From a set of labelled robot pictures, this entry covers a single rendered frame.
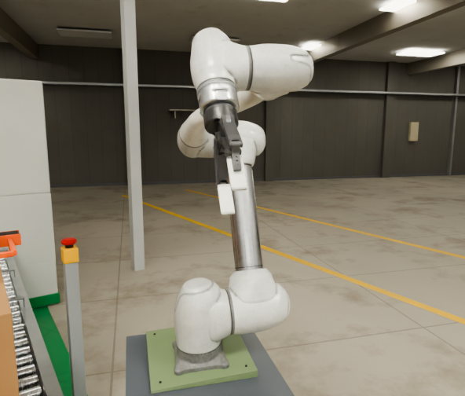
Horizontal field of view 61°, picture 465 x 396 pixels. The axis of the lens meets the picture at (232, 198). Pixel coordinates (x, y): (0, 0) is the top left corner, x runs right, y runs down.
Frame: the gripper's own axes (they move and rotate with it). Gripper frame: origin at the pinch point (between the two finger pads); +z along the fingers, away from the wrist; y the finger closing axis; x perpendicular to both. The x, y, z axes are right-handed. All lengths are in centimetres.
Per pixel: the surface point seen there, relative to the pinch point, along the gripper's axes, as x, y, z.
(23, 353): -79, -137, 17
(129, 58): -28, -268, -266
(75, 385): -59, -155, 35
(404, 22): 473, -432, -494
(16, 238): -74, -105, -29
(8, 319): -65, -74, 9
